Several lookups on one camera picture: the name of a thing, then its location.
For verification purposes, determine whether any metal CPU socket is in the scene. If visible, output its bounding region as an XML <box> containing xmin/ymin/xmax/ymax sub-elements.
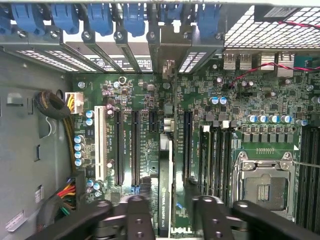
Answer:
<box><xmin>230</xmin><ymin>150</ymin><xmax>298</xmax><ymax>222</ymax></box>

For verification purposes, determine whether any long black expansion slot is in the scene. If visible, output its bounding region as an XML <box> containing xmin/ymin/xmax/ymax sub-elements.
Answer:
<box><xmin>114</xmin><ymin>109</ymin><xmax>125</xmax><ymax>187</ymax></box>
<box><xmin>130</xmin><ymin>109</ymin><xmax>141</xmax><ymax>188</ymax></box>

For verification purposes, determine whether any white PCI slot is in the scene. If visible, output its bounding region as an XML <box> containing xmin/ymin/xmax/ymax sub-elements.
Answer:
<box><xmin>93</xmin><ymin>104</ymin><xmax>108</xmax><ymax>183</ymax></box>

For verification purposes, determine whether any short black expansion slot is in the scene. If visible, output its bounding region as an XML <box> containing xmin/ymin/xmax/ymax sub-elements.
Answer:
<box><xmin>149</xmin><ymin>109</ymin><xmax>159</xmax><ymax>134</ymax></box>

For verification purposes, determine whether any green motherboard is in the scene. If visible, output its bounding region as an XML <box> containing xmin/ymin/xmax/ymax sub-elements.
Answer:
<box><xmin>71</xmin><ymin>48</ymin><xmax>320</xmax><ymax>240</ymax></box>

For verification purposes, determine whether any grey power supply unit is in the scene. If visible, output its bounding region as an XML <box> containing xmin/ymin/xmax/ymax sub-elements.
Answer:
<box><xmin>0</xmin><ymin>48</ymin><xmax>76</xmax><ymax>240</ymax></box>

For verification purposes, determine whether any open black PC case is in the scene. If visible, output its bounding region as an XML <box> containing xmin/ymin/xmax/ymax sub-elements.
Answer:
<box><xmin>0</xmin><ymin>0</ymin><xmax>320</xmax><ymax>240</ymax></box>

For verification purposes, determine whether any coloured power wire bundle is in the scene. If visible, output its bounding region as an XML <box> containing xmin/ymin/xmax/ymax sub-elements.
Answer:
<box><xmin>37</xmin><ymin>171</ymin><xmax>86</xmax><ymax>226</ymax></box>

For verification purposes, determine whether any black sleeved power cable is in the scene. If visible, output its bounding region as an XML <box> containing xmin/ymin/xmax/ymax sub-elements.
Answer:
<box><xmin>34</xmin><ymin>90</ymin><xmax>85</xmax><ymax>176</ymax></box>

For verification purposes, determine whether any red and black fan wire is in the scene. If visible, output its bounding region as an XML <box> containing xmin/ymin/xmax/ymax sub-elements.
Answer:
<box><xmin>227</xmin><ymin>62</ymin><xmax>320</xmax><ymax>88</ymax></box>

